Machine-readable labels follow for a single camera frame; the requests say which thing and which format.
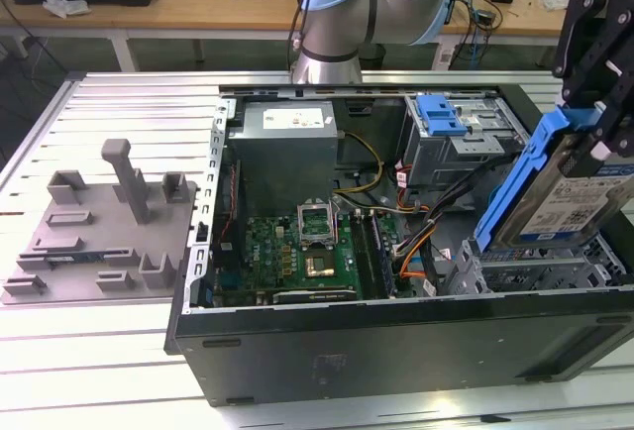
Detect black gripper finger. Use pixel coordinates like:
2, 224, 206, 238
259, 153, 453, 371
591, 53, 634, 161
551, 0, 629, 108

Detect hard disk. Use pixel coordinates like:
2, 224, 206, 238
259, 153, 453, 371
473, 102, 634, 254

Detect metal disk bay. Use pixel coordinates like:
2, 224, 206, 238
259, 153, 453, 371
445, 239, 620, 297

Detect white barcode label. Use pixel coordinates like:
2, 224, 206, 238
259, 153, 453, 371
435, 45, 458, 70

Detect blue plastic cage latch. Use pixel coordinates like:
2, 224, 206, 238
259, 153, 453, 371
416, 95, 470, 137

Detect metal drive cage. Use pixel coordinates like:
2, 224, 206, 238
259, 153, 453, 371
400, 94, 534, 188

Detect black RAM stick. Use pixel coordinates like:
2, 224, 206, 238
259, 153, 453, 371
369, 212, 396, 295
349, 209, 378, 300

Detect thin metal locking lever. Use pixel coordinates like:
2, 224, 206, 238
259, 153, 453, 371
332, 199, 344, 248

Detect metal socket cover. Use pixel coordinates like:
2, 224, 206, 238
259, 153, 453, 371
295, 199, 335, 251

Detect grey power supply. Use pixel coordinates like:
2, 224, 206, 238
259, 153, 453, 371
226, 100, 339, 203

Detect black PC case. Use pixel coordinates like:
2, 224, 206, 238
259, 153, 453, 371
162, 82, 634, 407

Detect CPU socket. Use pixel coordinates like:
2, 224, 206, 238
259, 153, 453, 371
299, 246, 341, 280

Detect black expansion card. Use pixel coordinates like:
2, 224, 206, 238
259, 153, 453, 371
271, 288, 359, 305

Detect green motherboard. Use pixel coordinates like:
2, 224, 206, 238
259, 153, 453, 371
215, 209, 397, 307

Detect wooden desk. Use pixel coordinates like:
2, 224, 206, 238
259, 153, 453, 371
0, 0, 634, 73

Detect grey parts rack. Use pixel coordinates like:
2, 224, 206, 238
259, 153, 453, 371
0, 138, 199, 306

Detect crumpled white paper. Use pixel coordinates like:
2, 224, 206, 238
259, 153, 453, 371
42, 0, 91, 19

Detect RAM stick with blue label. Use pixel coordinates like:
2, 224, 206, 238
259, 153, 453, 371
44, 250, 108, 262

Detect black cable bundle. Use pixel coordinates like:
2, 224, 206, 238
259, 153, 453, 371
393, 152, 516, 258

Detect yellow wires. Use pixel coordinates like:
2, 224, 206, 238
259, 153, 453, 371
332, 132, 385, 198

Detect orange flat wire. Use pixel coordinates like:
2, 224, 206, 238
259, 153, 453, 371
395, 244, 431, 281

